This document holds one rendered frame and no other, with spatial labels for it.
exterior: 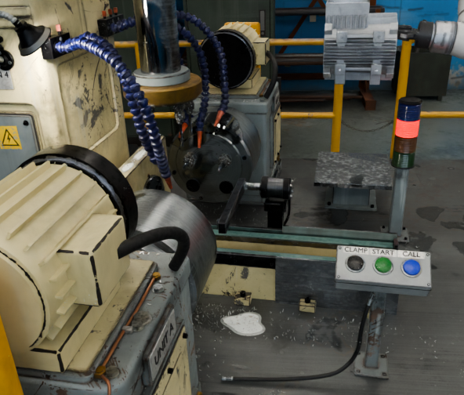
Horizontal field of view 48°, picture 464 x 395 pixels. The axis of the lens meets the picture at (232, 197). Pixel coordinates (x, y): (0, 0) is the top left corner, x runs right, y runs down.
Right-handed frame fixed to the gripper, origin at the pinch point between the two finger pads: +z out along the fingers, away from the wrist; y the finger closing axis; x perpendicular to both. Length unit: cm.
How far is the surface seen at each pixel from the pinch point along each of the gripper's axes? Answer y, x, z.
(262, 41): -8.4, 9.2, 29.2
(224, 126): 30, 26, 31
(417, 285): 80, 31, -18
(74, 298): 119, 16, 27
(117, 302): 110, 24, 26
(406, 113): 22.6, 16.8, -15.9
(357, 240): 44, 45, -9
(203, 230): 76, 31, 23
